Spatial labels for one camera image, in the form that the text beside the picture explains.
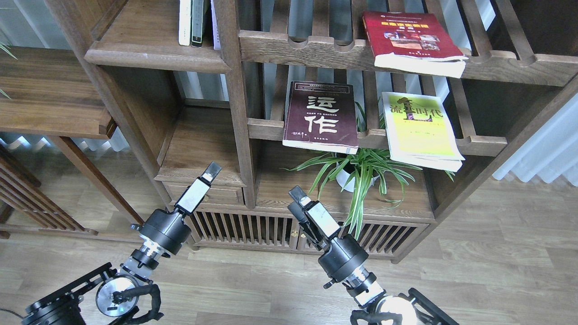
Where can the dark wooden bookshelf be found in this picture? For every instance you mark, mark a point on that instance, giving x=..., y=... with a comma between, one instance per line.
x=182, y=107

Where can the red book on shelf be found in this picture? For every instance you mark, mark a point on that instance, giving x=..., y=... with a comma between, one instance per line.
x=413, y=42

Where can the white plant pot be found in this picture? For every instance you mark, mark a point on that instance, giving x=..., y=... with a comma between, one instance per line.
x=345, y=179

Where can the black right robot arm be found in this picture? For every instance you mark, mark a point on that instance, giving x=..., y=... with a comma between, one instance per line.
x=376, y=307

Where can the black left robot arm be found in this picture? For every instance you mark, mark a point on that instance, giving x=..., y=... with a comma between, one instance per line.
x=128, y=294

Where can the pale upright book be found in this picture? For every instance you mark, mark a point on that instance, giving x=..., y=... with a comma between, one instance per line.
x=215, y=30

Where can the spider plant green leaves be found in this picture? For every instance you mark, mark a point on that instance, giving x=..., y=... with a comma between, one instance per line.
x=362, y=167

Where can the maroon book white characters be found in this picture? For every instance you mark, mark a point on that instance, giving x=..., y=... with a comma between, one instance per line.
x=321, y=116

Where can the yellow green book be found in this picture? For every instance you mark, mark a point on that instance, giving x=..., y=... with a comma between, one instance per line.
x=419, y=131

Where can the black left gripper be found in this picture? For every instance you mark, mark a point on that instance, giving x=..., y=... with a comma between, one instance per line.
x=168, y=229

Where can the white curtain right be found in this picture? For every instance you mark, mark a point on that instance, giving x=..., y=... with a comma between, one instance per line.
x=551, y=154

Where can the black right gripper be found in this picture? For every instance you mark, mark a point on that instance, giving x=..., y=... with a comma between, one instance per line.
x=343, y=258

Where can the wooden side table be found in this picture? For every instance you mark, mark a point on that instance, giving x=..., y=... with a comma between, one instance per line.
x=47, y=92

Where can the white upright book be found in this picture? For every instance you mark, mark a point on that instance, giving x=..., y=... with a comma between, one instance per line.
x=185, y=14

